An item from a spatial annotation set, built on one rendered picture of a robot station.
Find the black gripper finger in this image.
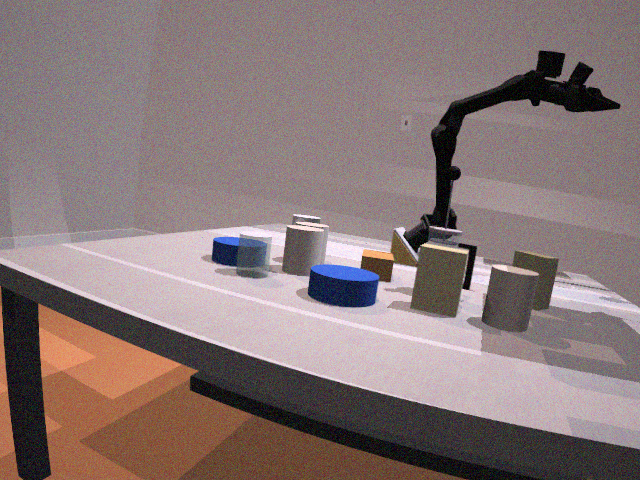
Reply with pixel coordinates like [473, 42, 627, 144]
[576, 87, 612, 112]
[595, 89, 621, 110]

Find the blue short cylinder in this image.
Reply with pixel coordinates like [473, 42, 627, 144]
[308, 265, 379, 307]
[212, 237, 239, 267]

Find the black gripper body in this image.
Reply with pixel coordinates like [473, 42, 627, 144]
[552, 82, 599, 112]

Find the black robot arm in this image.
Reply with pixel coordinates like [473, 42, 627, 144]
[403, 50, 593, 253]

